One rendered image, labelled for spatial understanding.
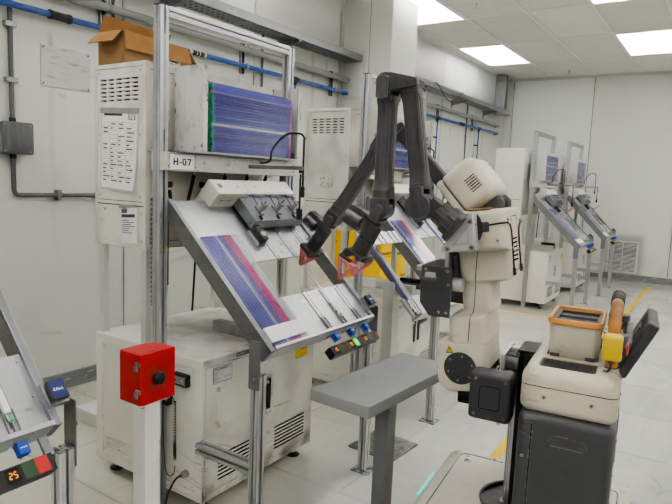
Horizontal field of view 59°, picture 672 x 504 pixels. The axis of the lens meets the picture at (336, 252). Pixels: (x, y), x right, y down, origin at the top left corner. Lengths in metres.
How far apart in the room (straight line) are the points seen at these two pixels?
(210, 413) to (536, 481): 1.19
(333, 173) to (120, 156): 1.46
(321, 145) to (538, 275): 3.75
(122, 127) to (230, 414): 1.20
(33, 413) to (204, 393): 0.89
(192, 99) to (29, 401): 1.29
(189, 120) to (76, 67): 1.56
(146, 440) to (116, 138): 1.20
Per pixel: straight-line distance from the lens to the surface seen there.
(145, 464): 1.98
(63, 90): 3.80
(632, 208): 9.67
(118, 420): 2.75
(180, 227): 2.27
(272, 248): 2.47
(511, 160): 6.83
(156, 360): 1.86
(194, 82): 2.39
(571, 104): 9.92
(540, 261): 6.76
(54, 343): 3.87
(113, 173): 2.56
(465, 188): 1.88
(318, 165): 3.63
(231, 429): 2.48
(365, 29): 5.85
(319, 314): 2.36
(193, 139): 2.37
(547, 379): 1.75
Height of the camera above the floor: 1.30
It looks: 7 degrees down
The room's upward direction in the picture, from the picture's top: 2 degrees clockwise
